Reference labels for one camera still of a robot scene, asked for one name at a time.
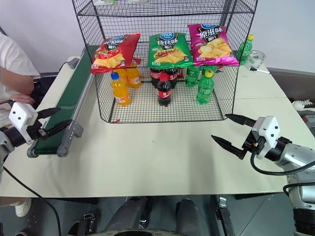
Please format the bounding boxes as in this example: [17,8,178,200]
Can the white black sneaker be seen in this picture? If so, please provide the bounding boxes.
[292,99,315,111]

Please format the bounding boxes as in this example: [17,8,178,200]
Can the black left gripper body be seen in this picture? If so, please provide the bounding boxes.
[26,121,48,142]

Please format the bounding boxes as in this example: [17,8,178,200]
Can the clear tape roll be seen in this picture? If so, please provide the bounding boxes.
[244,49,267,70]

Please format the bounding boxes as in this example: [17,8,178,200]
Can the orange soda bottle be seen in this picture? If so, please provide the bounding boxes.
[115,68,143,89]
[110,71,131,107]

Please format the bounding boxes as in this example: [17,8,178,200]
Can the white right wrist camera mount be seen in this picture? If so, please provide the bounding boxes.
[251,116,281,158]

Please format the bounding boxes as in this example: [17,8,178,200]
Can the green soda bottle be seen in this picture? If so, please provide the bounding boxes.
[235,34,255,66]
[196,69,218,105]
[185,65,203,88]

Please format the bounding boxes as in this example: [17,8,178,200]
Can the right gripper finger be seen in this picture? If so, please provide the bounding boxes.
[211,134,247,161]
[224,113,257,128]

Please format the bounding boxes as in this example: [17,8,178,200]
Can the green conveyor belt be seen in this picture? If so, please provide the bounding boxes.
[26,46,96,158]

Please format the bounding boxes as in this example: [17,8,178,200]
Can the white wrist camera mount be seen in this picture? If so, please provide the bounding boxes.
[8,102,39,146]
[251,116,281,158]

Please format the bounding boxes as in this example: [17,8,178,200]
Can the black wire rack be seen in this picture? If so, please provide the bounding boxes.
[71,0,259,124]

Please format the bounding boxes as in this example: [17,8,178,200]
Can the cola bottle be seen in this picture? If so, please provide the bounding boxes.
[156,74,173,107]
[150,65,179,89]

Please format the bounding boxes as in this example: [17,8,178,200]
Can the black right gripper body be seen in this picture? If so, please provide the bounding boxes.
[242,131,266,156]

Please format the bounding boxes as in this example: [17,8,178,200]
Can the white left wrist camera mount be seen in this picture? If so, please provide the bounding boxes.
[8,102,39,146]

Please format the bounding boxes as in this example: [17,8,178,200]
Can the person's hand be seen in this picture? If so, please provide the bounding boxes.
[11,94,36,105]

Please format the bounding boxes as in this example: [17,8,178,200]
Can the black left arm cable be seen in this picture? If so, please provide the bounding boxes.
[0,166,62,236]

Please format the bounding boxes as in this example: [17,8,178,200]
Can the white shoe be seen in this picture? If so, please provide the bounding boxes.
[14,198,32,218]

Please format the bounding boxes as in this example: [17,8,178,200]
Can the red chips bag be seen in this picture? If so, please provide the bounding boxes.
[90,32,142,75]

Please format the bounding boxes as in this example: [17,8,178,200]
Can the grey cable connector plug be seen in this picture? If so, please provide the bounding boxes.
[58,58,80,75]

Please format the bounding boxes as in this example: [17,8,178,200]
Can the purple chips bag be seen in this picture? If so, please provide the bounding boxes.
[187,23,240,67]

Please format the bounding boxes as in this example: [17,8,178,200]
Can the person in white shirt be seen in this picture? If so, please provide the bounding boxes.
[0,26,40,128]

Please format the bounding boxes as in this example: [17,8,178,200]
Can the dark rounded shape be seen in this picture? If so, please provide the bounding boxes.
[175,198,203,236]
[105,196,149,233]

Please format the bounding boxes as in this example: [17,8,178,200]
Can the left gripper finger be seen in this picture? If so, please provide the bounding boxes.
[36,107,62,120]
[41,119,73,141]

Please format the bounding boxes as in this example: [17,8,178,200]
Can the green chips bag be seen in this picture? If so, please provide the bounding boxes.
[147,31,194,69]

